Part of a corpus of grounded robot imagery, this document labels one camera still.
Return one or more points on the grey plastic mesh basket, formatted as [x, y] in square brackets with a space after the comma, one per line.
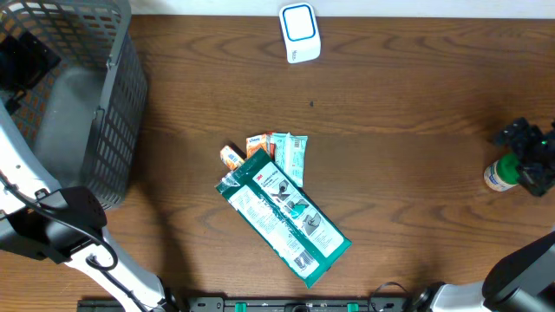
[76, 120]

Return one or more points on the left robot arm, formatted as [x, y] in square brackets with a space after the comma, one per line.
[70, 226]

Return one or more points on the orange white tissue pack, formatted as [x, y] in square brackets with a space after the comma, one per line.
[257, 142]

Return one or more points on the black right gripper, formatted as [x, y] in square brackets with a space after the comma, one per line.
[538, 183]

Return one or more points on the green 3M package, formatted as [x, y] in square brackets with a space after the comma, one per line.
[284, 216]

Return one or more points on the white barcode scanner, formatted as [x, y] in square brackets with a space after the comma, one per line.
[300, 32]

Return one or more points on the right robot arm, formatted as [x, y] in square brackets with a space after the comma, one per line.
[523, 280]

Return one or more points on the white toilet wipes pack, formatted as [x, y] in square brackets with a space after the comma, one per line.
[289, 155]

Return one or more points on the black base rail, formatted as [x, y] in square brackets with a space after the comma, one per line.
[219, 304]

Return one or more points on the green lid seasoning jar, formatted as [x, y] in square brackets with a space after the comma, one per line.
[502, 174]

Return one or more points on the red snack packet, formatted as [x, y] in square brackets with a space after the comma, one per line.
[271, 144]

